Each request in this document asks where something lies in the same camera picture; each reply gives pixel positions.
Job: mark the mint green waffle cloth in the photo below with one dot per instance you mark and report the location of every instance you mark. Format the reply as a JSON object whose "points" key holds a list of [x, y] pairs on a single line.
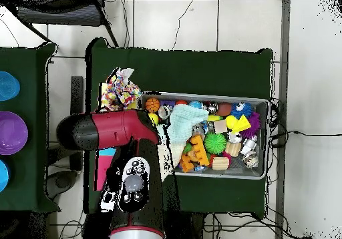
{"points": [[184, 121]]}

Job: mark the cream white waffle cloth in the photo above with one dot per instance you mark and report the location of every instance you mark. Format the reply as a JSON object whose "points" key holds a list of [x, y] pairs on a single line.
{"points": [[167, 159]]}

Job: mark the colourful patterned cloth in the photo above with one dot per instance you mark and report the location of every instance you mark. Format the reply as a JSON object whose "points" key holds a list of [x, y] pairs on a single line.
{"points": [[120, 92]]}

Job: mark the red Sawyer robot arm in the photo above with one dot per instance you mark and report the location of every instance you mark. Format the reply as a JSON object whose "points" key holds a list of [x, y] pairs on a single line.
{"points": [[115, 128]]}

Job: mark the wooden box with three holes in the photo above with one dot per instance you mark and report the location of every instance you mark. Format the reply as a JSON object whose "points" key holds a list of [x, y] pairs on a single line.
{"points": [[103, 167]]}

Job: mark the shallow clear mesh bin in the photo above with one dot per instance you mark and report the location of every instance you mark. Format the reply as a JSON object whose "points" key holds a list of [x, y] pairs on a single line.
{"points": [[240, 175]]}

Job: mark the yellow ball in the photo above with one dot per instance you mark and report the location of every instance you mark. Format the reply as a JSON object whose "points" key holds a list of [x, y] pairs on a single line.
{"points": [[154, 117]]}

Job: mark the small orange basketball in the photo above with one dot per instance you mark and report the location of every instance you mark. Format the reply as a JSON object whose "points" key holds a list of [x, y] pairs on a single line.
{"points": [[152, 105]]}

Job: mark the blue globe ball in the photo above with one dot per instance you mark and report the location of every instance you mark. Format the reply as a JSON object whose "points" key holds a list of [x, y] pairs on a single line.
{"points": [[195, 104]]}

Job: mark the green spiky ball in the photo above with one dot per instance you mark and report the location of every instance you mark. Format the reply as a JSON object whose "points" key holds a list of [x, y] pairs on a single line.
{"points": [[215, 142]]}

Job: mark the plain wooden block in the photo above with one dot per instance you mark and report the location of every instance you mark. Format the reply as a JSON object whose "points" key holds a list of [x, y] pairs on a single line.
{"points": [[221, 126]]}

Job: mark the dark green table cloth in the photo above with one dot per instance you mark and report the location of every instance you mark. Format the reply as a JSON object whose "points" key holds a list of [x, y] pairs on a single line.
{"points": [[187, 70], [26, 62]]}

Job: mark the yellow cheese wedge toy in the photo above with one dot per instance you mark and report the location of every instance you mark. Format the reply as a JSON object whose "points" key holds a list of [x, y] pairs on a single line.
{"points": [[240, 124]]}

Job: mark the blue spiky ball with eye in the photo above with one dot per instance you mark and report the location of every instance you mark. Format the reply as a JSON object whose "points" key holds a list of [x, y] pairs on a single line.
{"points": [[241, 110]]}

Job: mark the purple spiky toy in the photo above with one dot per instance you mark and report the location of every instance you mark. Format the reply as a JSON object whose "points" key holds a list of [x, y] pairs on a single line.
{"points": [[253, 124]]}

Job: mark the black upright panel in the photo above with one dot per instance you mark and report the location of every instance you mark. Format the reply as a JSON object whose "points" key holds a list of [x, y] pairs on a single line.
{"points": [[77, 94]]}

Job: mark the dark grey rounded base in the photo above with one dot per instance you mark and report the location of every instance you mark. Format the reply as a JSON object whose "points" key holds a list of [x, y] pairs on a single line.
{"points": [[62, 181]]}

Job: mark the grey and black chair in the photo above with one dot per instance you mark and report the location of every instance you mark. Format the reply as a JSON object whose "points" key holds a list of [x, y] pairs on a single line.
{"points": [[58, 14]]}

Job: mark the purple plastic bowl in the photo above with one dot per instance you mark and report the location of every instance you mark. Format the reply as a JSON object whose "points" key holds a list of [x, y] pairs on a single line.
{"points": [[12, 133]]}

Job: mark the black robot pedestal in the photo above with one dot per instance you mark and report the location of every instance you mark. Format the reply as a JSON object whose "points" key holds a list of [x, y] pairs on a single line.
{"points": [[192, 228]]}

